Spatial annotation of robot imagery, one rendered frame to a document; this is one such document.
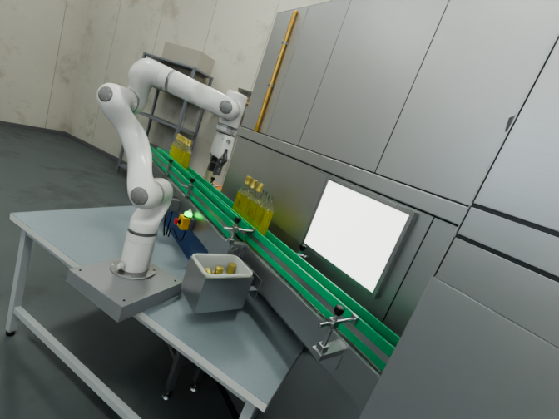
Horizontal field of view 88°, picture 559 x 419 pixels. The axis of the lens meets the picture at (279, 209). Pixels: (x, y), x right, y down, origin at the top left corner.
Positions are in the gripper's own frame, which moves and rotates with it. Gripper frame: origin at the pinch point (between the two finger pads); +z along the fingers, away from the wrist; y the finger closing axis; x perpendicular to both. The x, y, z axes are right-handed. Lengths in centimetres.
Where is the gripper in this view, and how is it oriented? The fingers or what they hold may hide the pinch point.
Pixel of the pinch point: (215, 169)
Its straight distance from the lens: 125.0
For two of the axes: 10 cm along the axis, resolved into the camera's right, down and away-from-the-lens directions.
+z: -3.4, 9.2, 2.1
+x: -7.6, -1.3, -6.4
